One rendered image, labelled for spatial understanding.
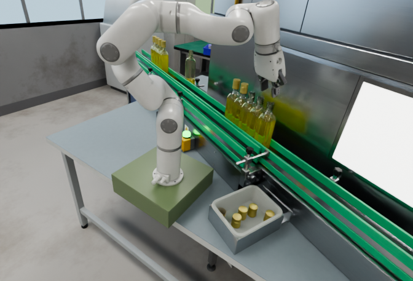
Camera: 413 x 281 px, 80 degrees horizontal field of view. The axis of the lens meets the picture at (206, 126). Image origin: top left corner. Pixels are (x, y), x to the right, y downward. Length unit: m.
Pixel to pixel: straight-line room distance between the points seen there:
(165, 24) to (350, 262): 0.91
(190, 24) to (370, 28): 0.58
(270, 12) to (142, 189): 0.74
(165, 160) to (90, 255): 1.10
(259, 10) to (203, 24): 0.15
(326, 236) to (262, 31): 0.70
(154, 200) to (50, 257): 1.14
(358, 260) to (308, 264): 0.16
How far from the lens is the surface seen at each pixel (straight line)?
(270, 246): 1.00
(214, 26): 0.68
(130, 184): 1.02
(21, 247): 2.11
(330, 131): 1.05
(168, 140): 0.89
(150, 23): 0.68
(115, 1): 3.80
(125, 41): 0.70
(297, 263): 1.00
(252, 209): 1.00
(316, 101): 1.06
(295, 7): 1.15
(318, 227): 1.00
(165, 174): 0.99
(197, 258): 1.81
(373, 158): 1.00
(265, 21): 0.74
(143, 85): 0.82
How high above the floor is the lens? 1.54
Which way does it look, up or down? 30 degrees down
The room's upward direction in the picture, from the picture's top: 5 degrees clockwise
